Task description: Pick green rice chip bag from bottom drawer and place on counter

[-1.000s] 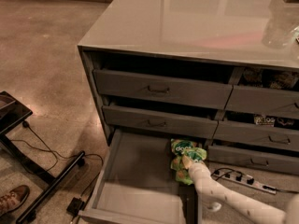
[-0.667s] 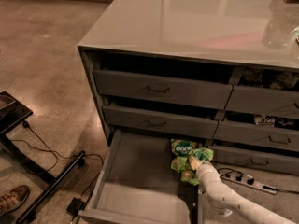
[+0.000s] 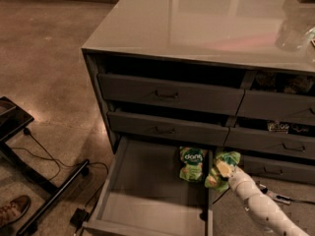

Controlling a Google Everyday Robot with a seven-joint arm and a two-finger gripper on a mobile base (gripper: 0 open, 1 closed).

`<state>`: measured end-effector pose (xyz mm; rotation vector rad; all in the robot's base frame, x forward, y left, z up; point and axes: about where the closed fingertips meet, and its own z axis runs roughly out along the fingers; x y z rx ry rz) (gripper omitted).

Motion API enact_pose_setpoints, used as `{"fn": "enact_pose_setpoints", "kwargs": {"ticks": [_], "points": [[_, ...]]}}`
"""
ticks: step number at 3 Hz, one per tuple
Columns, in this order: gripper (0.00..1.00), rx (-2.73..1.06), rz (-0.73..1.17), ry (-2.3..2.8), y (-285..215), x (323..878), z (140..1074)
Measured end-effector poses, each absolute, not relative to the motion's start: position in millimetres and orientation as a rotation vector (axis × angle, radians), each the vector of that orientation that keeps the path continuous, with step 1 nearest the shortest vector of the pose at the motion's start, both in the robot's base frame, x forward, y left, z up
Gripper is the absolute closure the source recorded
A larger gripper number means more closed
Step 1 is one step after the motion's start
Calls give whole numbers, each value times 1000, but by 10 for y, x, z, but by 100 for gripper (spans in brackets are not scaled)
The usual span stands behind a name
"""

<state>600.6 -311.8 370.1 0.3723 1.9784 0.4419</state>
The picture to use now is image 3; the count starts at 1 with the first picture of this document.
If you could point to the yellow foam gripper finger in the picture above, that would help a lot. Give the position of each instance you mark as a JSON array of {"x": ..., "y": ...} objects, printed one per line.
[{"x": 224, "y": 168}]

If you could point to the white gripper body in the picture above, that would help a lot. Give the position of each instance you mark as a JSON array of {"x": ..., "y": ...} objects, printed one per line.
[{"x": 236, "y": 180}]

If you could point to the green dang rice chip bag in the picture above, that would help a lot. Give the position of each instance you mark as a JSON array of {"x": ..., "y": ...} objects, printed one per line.
[{"x": 214, "y": 180}]

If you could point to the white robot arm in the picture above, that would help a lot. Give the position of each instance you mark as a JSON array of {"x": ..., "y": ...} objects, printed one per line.
[{"x": 260, "y": 207}]

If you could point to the bottom right grey drawer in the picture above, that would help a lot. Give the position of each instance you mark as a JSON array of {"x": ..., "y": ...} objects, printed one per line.
[{"x": 282, "y": 170}]

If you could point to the grey drawer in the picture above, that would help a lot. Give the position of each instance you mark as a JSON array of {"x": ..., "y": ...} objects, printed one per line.
[
  {"x": 271, "y": 142},
  {"x": 167, "y": 128},
  {"x": 284, "y": 107},
  {"x": 282, "y": 170},
  {"x": 195, "y": 97}
]

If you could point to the middle right grey drawer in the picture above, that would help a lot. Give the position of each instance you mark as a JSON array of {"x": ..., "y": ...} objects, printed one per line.
[{"x": 271, "y": 142}]

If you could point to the snack bags in middle drawer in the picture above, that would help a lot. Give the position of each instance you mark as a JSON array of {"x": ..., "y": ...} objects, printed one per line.
[{"x": 290, "y": 128}]

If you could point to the snack bags in drawer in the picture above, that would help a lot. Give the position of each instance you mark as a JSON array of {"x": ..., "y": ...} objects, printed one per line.
[
  {"x": 286, "y": 83},
  {"x": 290, "y": 128}
]

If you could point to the top right grey drawer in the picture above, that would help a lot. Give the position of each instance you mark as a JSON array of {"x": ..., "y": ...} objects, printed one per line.
[{"x": 284, "y": 107}]

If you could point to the open bottom left drawer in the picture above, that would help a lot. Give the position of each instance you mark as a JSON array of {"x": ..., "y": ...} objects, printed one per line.
[{"x": 144, "y": 196}]

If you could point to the grey drawer cabinet counter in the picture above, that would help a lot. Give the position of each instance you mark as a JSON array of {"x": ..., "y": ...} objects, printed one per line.
[{"x": 221, "y": 43}]

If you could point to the snack bags in top drawer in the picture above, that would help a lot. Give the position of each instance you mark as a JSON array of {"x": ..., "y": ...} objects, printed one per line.
[{"x": 286, "y": 83}]

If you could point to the middle left grey drawer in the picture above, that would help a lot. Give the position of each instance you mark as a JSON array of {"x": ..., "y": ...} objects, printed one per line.
[{"x": 167, "y": 128}]

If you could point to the top left grey drawer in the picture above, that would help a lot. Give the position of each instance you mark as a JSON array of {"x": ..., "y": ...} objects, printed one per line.
[{"x": 195, "y": 97}]

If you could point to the clear object on counter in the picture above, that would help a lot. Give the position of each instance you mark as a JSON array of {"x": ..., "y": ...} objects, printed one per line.
[{"x": 293, "y": 36}]

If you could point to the white power strip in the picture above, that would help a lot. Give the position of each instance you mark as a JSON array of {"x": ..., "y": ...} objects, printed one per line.
[{"x": 274, "y": 196}]

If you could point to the black power adapter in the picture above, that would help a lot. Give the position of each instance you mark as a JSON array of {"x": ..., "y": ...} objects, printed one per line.
[{"x": 79, "y": 216}]

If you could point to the brown shoe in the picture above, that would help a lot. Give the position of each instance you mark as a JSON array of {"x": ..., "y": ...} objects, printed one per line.
[{"x": 14, "y": 210}]

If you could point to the black metal stand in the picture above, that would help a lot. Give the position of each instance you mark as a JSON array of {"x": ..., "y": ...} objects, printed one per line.
[{"x": 13, "y": 120}]

